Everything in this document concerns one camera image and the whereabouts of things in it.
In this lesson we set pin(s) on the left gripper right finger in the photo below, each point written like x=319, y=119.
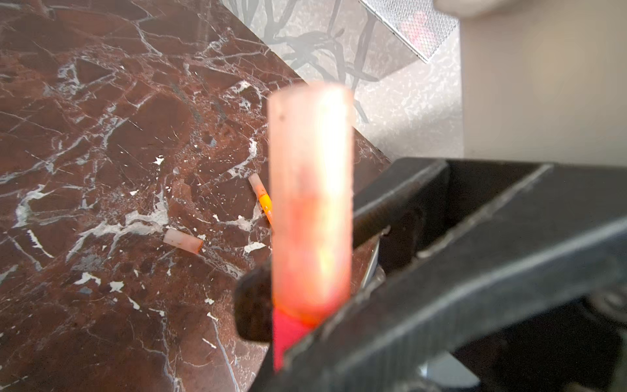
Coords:
x=518, y=268

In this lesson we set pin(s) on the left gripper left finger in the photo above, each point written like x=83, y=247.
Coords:
x=253, y=306

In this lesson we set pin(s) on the pink highlighter pen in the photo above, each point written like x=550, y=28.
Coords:
x=287, y=331

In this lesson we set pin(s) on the orange highlighter pen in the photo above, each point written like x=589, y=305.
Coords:
x=262, y=196

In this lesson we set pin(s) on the translucent pen cap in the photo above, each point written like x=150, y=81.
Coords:
x=311, y=161
x=183, y=241

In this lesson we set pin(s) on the white wire mesh basket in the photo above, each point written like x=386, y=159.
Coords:
x=416, y=23

